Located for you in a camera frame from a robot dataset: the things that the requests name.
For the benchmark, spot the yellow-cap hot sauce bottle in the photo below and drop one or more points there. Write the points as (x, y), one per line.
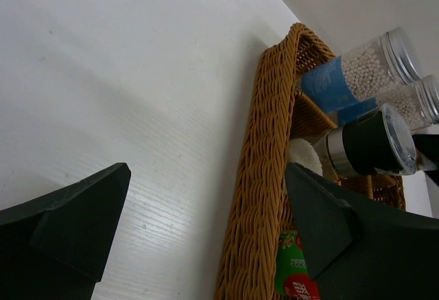
(292, 278)

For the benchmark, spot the white-lid blue-label shaker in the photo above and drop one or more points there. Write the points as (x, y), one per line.
(416, 103)

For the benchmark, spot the black-top salt grinder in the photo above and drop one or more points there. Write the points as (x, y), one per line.
(378, 143)

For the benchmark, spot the brown wicker divided tray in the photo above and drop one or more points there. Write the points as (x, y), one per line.
(260, 208)

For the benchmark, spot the silver-lid spice jar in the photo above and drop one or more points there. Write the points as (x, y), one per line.
(377, 66)

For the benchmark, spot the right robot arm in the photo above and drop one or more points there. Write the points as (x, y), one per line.
(427, 155)

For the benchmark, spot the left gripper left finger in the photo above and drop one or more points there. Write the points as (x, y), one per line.
(56, 246)

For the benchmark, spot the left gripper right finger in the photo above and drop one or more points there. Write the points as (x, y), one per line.
(358, 248)

